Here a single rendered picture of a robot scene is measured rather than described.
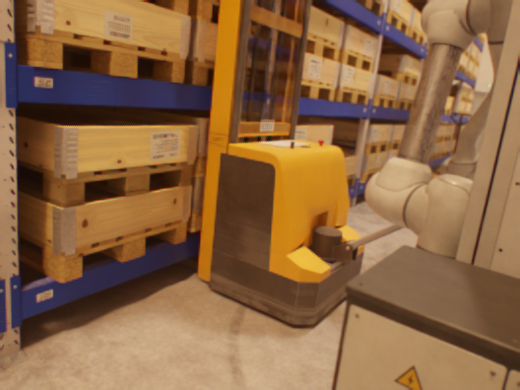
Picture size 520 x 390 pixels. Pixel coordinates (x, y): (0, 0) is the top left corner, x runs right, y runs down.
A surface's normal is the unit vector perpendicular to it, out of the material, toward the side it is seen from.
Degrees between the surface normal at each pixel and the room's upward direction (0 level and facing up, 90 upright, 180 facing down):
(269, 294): 90
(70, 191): 90
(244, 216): 90
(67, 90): 90
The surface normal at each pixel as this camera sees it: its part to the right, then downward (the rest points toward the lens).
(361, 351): -0.60, 0.11
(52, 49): 0.83, 0.21
